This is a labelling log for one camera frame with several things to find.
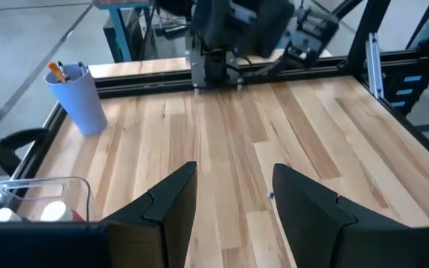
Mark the blue metal stand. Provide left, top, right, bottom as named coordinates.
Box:
left=91, top=0, right=152, bottom=63

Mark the purple plastic cup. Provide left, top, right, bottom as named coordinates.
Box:
left=44, top=62, right=109, bottom=137

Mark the small red paint bottle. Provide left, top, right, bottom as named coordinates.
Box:
left=39, top=200, right=86, bottom=223

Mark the black clamp handle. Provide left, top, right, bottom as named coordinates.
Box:
left=0, top=128, right=51, bottom=178

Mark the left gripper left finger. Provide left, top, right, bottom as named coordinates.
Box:
left=102, top=161, right=198, bottom=268

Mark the white bracket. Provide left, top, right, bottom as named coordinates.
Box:
left=365, top=32, right=385, bottom=100

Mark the clear plastic bin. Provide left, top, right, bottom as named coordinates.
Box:
left=0, top=176, right=93, bottom=224

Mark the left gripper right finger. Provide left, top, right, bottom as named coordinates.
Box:
left=272, top=162, right=358, bottom=268

